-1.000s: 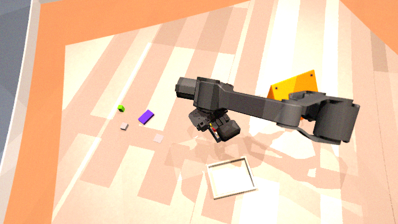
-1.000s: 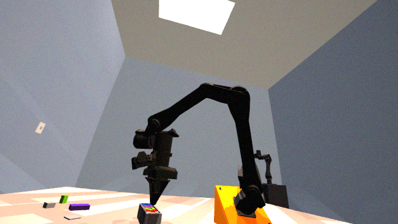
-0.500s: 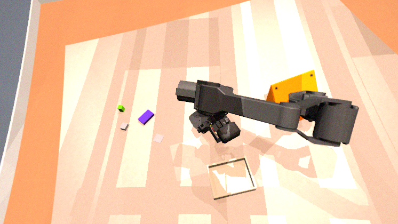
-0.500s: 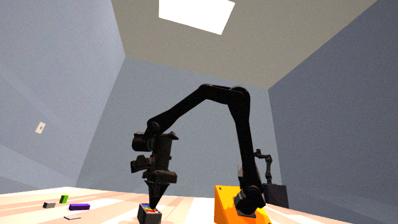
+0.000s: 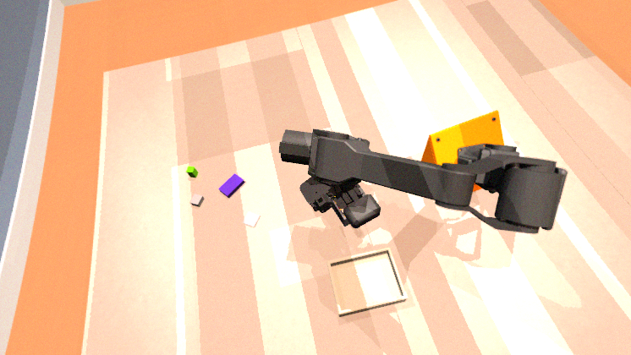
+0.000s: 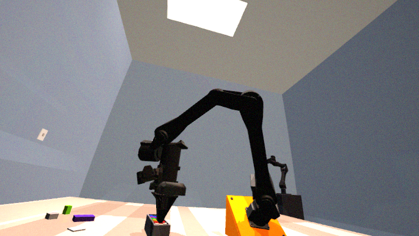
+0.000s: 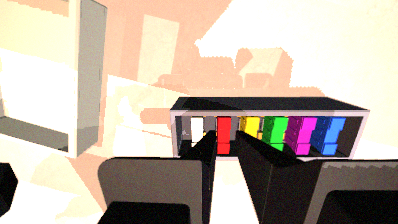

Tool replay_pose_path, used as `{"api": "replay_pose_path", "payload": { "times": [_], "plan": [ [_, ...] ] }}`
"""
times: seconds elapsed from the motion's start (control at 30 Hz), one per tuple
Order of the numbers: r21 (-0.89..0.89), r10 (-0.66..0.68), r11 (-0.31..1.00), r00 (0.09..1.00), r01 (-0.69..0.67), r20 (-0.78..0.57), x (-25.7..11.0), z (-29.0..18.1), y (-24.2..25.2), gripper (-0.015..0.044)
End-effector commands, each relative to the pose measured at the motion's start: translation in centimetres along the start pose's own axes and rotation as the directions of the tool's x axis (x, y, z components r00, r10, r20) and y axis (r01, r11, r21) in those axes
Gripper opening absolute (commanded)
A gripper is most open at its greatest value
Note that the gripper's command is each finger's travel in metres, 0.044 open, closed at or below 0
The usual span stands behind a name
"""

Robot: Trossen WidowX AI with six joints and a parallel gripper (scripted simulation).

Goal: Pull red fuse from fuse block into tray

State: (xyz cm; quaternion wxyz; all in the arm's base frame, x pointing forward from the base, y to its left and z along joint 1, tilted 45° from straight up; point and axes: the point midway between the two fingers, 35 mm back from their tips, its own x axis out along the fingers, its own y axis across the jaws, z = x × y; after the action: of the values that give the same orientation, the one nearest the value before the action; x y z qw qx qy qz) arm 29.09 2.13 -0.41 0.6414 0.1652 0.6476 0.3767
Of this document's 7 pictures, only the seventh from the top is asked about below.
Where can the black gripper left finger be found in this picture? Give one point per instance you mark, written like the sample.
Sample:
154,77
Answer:
188,179

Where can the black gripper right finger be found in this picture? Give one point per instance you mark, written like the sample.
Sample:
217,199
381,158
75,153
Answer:
288,190

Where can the yellow fuse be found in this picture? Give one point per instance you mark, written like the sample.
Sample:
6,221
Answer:
250,124

